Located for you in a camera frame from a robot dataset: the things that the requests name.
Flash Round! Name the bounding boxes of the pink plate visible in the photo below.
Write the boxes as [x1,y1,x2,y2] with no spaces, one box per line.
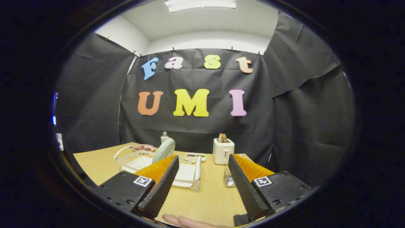
[131,144,155,153]

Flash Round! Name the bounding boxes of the ceiling light panel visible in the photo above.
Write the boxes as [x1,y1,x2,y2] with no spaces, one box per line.
[165,0,236,13]

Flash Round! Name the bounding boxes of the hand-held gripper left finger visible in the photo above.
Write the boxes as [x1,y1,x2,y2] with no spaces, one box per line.
[94,154,180,220]

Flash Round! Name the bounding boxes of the pale green plate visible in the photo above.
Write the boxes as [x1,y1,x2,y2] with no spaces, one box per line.
[152,138,176,164]

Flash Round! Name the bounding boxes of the white toaster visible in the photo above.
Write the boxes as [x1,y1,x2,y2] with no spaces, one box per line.
[213,138,235,165]

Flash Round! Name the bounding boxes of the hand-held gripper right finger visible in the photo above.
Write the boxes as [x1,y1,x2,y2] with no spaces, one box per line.
[228,154,313,226]

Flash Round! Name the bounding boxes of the white wire dish rack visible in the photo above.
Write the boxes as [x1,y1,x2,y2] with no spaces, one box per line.
[114,145,202,193]

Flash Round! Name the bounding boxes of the black backdrop cloth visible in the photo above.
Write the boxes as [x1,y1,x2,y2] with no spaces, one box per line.
[55,13,355,187]

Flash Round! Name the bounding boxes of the small white food tray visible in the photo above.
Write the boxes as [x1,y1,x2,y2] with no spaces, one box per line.
[184,153,207,162]

